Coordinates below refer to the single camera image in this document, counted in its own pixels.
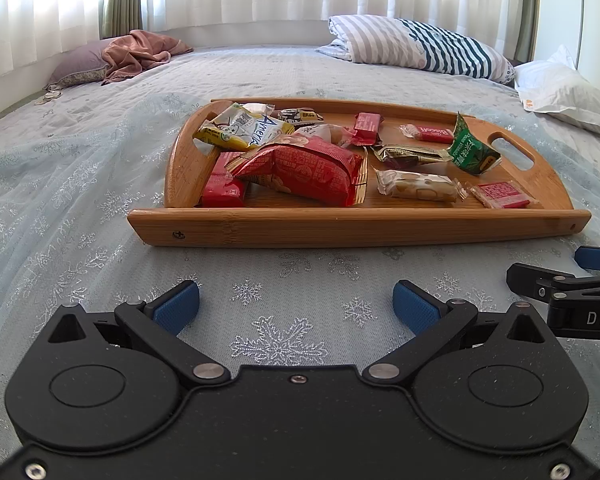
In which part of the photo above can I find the olive brown snack packet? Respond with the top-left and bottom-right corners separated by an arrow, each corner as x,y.
371,144 -> 453,169

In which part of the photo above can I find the dark red snack packet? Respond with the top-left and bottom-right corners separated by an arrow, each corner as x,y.
350,112 -> 383,147

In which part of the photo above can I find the red biscuit bar packet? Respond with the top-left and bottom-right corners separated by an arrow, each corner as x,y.
400,123 -> 455,143

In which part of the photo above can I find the green snack packet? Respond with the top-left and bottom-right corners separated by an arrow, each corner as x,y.
447,112 -> 502,176

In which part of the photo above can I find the wooden tray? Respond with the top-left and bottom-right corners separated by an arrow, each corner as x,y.
126,97 -> 592,249

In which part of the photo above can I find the striped pillow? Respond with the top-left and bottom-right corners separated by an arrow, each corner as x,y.
315,14 -> 516,85

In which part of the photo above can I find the large red snack bag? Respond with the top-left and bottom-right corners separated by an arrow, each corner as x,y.
227,135 -> 368,207

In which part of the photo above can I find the green drape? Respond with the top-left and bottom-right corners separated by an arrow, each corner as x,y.
100,0 -> 148,41
512,0 -> 540,63

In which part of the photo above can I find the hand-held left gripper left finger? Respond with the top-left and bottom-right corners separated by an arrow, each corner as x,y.
45,280 -> 232,387

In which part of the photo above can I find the clear pink nut packet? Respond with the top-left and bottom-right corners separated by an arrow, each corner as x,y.
295,124 -> 356,148

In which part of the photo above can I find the pink cloth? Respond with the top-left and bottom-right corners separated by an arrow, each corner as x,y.
101,30 -> 193,86

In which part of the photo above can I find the purple pillow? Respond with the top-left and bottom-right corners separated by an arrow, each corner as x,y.
45,40 -> 112,90

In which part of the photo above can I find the beige wafer snack packet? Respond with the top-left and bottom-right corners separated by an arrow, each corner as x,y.
376,168 -> 468,203

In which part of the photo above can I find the light blue snowflake blanket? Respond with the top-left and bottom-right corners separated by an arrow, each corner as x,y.
0,95 -> 600,461

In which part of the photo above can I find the white pillow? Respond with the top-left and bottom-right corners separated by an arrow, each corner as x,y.
514,45 -> 600,138

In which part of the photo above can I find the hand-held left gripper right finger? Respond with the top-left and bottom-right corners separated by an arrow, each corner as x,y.
362,280 -> 555,387

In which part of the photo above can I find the grey floral bed sheet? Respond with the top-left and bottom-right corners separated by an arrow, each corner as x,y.
0,42 -> 600,196

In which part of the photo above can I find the black white yellow snack packet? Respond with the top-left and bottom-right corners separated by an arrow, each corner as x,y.
277,107 -> 323,125

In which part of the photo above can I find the red boxy snack packet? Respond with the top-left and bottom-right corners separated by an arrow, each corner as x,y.
200,151 -> 251,207

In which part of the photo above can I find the red label clear cracker packet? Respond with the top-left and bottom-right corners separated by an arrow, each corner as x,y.
470,181 -> 541,209

